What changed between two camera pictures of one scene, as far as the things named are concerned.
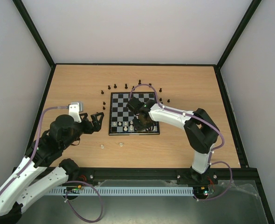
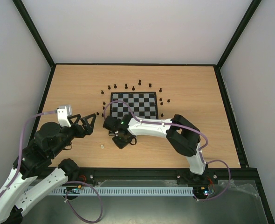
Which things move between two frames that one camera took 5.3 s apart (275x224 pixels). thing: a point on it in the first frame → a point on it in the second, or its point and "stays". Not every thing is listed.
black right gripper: x=141 y=120 → x=122 y=140
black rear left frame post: x=34 y=32 stays
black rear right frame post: x=243 y=25 stays
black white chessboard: x=120 y=117 stays
